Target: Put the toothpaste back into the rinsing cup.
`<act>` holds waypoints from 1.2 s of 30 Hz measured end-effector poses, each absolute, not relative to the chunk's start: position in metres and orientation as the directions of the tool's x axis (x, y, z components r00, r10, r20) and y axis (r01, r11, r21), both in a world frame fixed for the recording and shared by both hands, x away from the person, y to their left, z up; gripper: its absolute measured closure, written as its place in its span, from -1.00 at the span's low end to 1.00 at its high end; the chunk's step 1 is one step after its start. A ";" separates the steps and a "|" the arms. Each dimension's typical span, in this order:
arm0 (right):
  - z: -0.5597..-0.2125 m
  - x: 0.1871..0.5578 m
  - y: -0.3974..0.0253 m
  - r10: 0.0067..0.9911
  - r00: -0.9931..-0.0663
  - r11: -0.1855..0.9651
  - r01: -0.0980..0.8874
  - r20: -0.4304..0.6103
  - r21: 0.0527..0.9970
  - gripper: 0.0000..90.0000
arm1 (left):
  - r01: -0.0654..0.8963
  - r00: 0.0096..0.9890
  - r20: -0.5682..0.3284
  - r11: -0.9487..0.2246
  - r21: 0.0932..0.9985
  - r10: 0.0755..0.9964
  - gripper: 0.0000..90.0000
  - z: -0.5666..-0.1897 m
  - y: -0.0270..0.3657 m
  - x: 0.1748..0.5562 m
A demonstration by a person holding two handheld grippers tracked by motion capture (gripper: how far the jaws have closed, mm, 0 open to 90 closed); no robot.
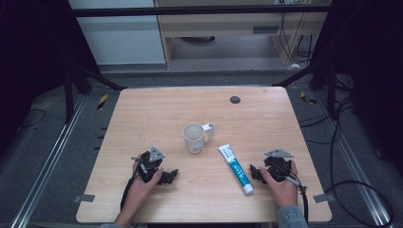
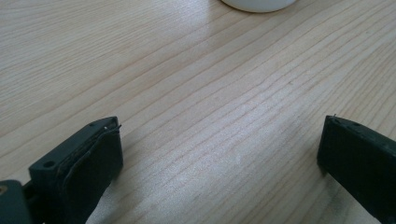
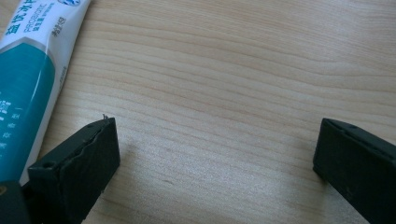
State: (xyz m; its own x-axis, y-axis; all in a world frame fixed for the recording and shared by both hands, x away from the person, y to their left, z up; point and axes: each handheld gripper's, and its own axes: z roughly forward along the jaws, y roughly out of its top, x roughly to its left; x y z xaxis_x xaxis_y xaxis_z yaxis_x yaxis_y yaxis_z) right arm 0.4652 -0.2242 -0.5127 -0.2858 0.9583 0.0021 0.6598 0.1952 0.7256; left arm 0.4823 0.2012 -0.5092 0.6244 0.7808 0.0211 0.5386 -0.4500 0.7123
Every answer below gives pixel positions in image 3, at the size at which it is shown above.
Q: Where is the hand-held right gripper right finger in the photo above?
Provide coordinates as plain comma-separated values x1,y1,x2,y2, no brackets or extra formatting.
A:
312,117,396,224

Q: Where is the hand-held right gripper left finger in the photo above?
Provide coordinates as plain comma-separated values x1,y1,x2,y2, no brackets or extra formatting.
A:
27,116,121,224

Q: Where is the white and teal toothpaste tube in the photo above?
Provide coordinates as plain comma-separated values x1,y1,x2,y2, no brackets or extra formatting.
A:
0,0,92,187

